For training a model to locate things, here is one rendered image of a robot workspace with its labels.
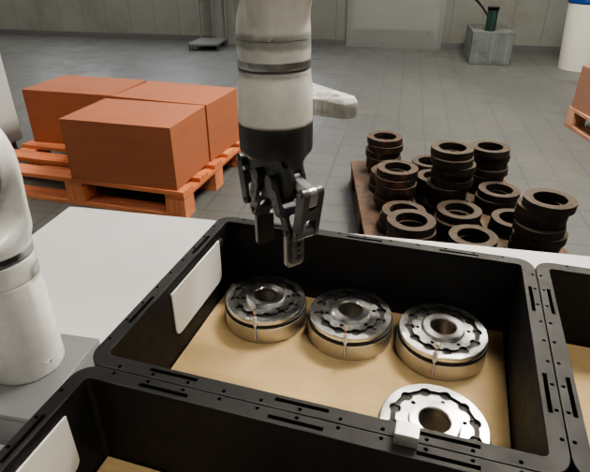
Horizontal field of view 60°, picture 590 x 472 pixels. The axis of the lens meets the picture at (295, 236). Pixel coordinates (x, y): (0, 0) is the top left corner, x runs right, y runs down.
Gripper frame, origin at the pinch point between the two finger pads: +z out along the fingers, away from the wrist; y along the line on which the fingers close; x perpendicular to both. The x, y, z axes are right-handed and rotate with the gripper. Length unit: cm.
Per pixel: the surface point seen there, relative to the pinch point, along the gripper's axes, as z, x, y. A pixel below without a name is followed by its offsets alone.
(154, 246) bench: 26, 1, -51
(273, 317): 9.8, -1.3, 0.7
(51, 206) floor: 95, 4, -245
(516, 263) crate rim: 3.1, 22.9, 15.5
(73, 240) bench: 26, -13, -64
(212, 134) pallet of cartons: 64, 94, -221
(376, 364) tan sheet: 13.0, 5.8, 11.3
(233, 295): 9.7, -3.3, -5.9
